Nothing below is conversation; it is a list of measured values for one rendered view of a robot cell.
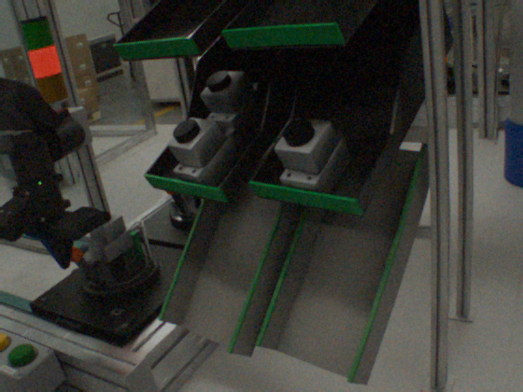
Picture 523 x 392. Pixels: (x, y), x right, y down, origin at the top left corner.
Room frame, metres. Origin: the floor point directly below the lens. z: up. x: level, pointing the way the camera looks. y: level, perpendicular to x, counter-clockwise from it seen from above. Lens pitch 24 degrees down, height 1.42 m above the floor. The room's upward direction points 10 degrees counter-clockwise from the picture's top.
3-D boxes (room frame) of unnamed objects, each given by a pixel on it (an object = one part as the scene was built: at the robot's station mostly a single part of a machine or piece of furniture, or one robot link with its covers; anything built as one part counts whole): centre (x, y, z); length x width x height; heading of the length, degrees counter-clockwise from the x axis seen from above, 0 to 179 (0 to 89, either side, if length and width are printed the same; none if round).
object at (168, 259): (0.79, 0.26, 0.96); 0.24 x 0.24 x 0.02; 56
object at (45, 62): (0.99, 0.35, 1.33); 0.05 x 0.05 x 0.05
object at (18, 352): (0.61, 0.39, 0.96); 0.04 x 0.04 x 0.02
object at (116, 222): (0.79, 0.25, 1.06); 0.08 x 0.04 x 0.07; 146
